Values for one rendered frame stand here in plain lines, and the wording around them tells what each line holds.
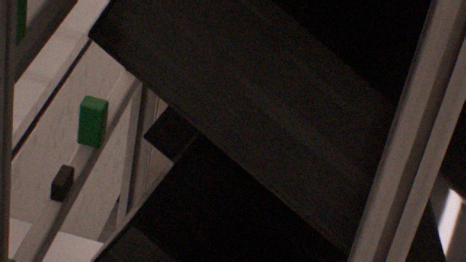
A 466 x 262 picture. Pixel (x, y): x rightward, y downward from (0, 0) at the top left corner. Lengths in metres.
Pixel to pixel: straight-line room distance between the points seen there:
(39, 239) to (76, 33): 1.07
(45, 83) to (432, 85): 1.16
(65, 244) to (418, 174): 0.87
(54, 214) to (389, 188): 0.25
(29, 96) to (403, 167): 1.11
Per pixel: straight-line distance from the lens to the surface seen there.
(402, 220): 0.37
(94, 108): 0.59
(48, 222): 0.55
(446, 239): 0.48
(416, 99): 0.34
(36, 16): 0.42
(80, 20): 1.63
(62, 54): 1.53
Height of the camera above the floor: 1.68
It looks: 35 degrees down
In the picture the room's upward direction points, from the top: 12 degrees clockwise
